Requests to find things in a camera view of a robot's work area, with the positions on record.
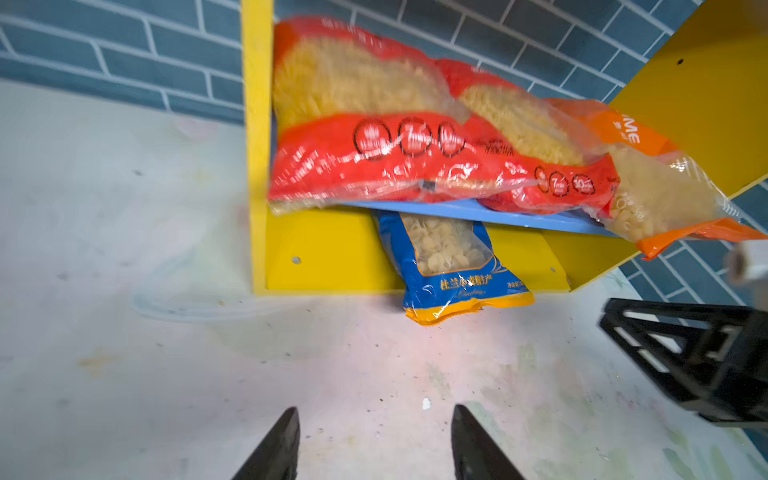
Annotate red macaroni bag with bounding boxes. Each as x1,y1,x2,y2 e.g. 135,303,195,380
268,16,534,214
436,59,620,219

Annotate red macaroni bag front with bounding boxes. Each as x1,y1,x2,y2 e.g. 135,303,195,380
268,16,534,214

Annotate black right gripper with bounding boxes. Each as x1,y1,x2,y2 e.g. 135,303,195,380
599,298,767,429

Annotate yellow shelf unit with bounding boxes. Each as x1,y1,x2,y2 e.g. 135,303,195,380
244,1,767,303

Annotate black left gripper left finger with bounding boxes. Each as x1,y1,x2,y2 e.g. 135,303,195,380
232,406,300,480

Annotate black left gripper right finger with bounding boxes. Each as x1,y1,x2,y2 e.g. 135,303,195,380
451,404,524,480

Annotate blue elbow pasta bag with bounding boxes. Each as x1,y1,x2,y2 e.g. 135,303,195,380
373,210,535,326

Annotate red macaroni bag back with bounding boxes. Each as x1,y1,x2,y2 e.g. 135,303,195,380
436,59,620,219

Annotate orange pasta bag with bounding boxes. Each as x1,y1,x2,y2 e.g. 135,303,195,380
549,99,767,260

